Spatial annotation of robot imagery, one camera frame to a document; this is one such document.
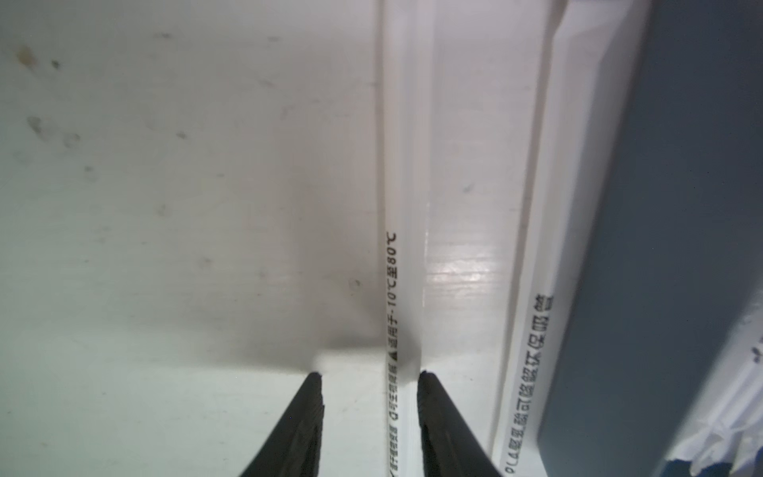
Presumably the white straw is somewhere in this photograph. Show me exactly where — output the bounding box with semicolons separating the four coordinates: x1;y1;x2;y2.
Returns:
492;1;650;476
381;1;435;476
666;290;762;476

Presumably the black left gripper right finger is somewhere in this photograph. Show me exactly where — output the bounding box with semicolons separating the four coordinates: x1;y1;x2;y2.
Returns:
417;371;500;477

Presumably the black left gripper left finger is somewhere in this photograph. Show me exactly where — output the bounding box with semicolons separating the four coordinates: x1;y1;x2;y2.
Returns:
240;372;325;477

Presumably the blue storage tray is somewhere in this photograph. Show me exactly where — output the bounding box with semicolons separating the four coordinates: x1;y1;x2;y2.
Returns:
538;1;762;476

